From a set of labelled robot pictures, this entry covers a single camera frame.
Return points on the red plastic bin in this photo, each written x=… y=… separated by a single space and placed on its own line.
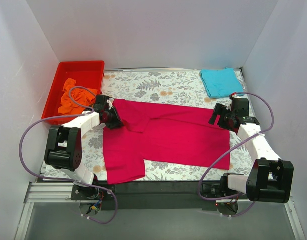
x=88 y=74

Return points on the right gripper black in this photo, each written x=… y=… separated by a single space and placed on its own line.
x=221 y=116

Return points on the aluminium frame rail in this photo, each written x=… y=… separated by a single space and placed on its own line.
x=59 y=211

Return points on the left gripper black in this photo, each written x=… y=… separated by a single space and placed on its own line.
x=116 y=118

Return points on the floral patterned table mat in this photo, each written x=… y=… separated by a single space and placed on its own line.
x=184 y=88

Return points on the folded cyan t shirt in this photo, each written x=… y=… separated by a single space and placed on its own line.
x=220 y=83

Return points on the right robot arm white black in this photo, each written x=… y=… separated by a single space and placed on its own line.
x=270 y=179

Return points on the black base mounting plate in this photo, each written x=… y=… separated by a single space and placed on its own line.
x=167 y=195

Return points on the orange t shirt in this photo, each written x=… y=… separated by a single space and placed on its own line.
x=81 y=96

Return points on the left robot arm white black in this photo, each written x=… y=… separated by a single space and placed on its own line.
x=64 y=150

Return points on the magenta t shirt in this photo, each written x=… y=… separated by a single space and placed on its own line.
x=162 y=133

